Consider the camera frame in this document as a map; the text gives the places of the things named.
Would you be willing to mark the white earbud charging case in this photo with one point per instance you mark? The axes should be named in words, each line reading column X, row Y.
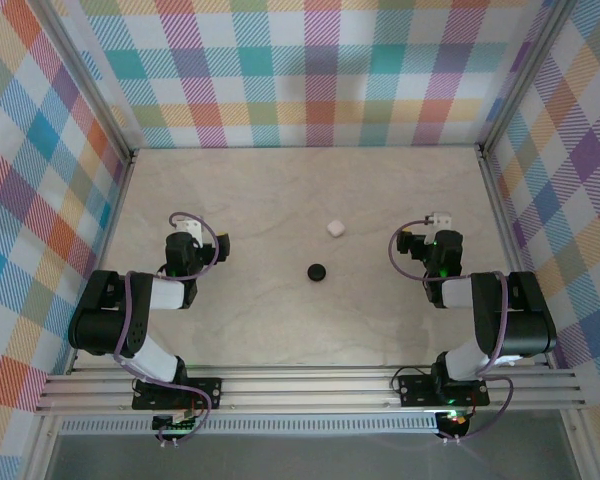
column 335, row 228

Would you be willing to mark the black earbud charging case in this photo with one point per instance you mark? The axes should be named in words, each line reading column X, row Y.
column 317, row 272

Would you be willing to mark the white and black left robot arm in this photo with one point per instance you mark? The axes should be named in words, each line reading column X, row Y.
column 110, row 325

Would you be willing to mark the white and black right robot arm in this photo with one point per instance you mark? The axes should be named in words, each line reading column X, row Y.
column 520, row 320

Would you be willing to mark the aluminium side rail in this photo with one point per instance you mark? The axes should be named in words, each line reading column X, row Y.
column 120, row 200
column 510, row 250

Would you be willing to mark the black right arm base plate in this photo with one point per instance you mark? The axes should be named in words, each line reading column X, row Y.
column 415, row 390

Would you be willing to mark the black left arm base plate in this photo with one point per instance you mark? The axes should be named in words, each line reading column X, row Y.
column 205, row 392

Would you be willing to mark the aluminium mounting rail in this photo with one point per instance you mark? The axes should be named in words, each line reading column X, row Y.
column 305, row 387

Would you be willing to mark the aluminium frame post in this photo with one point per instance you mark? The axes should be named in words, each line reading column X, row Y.
column 40, row 450
column 87, row 85
column 530, row 70
column 580, row 445

